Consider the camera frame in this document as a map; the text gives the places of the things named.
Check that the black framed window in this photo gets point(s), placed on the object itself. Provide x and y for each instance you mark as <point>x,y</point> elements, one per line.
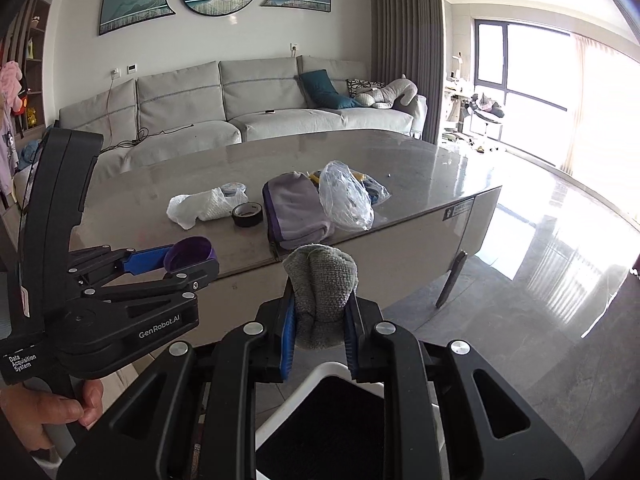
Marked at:
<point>492,60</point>

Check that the grey curtain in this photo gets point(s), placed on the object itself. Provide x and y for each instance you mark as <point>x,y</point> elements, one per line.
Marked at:
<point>407,35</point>

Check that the clear plastic bag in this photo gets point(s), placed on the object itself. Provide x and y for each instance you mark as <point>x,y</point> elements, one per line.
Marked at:
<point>345,195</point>

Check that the white plastic bag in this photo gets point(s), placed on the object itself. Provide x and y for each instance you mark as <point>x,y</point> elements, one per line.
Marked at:
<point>200,205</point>

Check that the person's left hand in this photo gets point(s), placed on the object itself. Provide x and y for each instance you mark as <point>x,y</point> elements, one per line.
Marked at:
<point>45,410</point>

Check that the grey stone-top table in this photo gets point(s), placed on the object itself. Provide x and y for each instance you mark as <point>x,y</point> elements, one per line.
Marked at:
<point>400,160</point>

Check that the grey plush toy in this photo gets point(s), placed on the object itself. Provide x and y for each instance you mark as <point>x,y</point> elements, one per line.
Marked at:
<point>390,92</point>

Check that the sheer white curtain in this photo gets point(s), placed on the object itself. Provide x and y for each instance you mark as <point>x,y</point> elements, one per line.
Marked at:
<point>600,110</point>

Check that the purple plastic cup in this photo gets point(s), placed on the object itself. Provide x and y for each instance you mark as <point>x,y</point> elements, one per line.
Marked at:
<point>192,252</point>

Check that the light grey sofa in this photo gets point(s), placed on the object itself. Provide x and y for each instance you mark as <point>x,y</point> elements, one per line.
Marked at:
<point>260,90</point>

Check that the grey terry cloth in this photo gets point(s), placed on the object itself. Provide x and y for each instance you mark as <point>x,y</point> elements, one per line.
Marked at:
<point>322,280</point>

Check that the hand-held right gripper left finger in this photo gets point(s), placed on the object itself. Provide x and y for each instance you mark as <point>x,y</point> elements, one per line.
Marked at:
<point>287,345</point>

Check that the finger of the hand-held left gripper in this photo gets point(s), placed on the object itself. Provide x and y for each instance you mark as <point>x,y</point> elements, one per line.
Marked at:
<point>200,272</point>
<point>145,260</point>

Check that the teal cushion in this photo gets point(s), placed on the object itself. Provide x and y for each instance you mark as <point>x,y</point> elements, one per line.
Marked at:
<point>320,87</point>

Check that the yellow blue packaging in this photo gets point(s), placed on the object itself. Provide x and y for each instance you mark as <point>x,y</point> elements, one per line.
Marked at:
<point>315,176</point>

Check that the black tape roll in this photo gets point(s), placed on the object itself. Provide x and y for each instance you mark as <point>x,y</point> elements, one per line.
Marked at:
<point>247,215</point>

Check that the black white table sticker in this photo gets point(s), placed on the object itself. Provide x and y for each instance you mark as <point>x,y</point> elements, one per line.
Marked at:
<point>460,209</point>

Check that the wooden wall shelf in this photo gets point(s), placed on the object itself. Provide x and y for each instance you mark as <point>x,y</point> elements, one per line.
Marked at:
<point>35,80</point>

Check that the pink plush toy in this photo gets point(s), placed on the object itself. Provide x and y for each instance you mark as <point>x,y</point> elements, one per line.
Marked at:
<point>9,82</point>

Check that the baby bouncer chair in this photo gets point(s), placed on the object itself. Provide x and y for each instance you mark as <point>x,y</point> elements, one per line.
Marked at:
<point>485,110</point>

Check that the black white patterned cushion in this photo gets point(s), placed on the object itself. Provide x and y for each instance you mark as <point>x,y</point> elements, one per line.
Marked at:
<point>365,85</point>

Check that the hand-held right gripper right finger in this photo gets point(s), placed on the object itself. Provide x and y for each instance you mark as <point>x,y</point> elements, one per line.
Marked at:
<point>351,347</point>

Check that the white trash bin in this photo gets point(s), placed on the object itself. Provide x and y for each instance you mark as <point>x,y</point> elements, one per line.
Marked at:
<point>325,366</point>

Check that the purple-edged grey cloth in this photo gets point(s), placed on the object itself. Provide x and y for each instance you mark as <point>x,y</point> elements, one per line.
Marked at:
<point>295,205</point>

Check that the clear tape roll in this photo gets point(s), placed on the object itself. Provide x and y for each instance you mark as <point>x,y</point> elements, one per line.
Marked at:
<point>235,189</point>

